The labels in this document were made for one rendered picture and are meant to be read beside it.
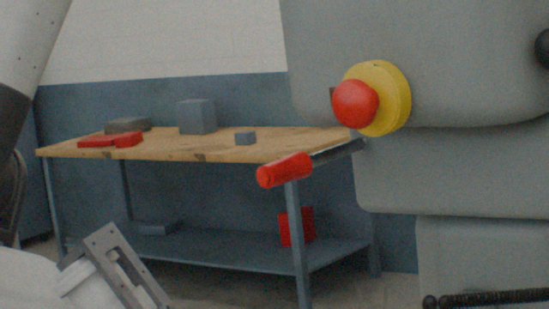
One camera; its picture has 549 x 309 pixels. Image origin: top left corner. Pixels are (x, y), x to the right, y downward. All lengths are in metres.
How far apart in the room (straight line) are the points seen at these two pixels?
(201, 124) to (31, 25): 5.87
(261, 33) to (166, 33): 0.82
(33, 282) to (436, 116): 0.37
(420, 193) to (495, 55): 0.21
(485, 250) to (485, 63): 0.24
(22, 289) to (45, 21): 0.26
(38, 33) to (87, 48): 7.06
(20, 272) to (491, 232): 0.43
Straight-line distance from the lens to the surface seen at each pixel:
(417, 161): 1.03
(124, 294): 0.85
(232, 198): 7.29
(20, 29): 1.03
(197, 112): 6.89
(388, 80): 0.89
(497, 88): 0.87
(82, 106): 8.21
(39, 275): 0.99
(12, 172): 1.06
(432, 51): 0.89
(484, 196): 1.00
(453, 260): 1.08
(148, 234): 7.36
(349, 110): 0.88
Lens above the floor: 1.88
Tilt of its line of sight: 9 degrees down
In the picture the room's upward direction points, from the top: 7 degrees counter-clockwise
